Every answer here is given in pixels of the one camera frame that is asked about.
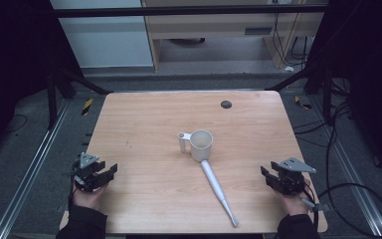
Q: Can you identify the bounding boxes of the person's right hand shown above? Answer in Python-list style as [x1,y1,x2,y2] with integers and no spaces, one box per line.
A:
[273,178,313,217]

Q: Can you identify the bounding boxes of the yellow black striped tape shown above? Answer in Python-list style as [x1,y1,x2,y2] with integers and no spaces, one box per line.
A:
[81,97,95,117]
[293,95,313,111]

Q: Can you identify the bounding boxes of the light wooden desk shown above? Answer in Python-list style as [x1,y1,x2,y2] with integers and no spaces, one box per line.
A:
[140,0,329,72]

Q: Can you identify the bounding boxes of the black gripper cable with plug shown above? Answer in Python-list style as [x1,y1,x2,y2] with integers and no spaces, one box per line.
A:
[298,183,331,231]

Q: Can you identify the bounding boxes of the white cabinet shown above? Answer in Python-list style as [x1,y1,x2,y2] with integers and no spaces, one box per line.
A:
[49,0,155,70]

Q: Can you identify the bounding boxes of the white toothbrush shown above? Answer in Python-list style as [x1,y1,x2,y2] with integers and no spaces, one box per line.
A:
[199,159,241,229]

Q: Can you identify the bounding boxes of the aluminium floor rail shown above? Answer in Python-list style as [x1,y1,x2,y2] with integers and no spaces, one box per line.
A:
[0,99,72,239]
[307,95,382,238]

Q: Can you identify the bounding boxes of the hanging black cables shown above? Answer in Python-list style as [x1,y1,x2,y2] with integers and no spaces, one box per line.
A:
[271,12,310,69]

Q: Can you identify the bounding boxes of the black metal stand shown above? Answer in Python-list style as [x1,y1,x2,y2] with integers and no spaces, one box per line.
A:
[45,64,114,131]
[266,64,334,124]

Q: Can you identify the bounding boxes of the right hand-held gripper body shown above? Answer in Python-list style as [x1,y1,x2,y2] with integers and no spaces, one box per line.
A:
[276,156,317,196]

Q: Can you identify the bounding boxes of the white cup with handle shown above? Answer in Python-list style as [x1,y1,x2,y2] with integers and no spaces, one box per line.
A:
[177,128,215,163]

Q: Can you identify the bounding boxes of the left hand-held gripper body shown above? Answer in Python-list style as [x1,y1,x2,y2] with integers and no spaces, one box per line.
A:
[71,151,109,193]

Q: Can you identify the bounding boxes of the long black floor cable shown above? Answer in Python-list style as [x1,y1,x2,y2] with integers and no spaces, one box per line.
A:
[317,101,382,239]

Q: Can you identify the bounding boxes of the black horizontal frame bar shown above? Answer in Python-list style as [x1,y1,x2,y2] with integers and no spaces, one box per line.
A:
[53,4,330,19]

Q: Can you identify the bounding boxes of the thin black floor cable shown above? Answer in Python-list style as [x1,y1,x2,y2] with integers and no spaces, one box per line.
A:
[3,113,29,135]

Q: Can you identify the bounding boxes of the person's left hand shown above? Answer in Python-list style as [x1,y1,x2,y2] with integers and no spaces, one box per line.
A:
[72,183,109,211]

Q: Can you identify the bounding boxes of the dark curtain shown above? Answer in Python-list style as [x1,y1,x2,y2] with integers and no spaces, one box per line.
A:
[0,0,85,165]
[306,0,382,185]

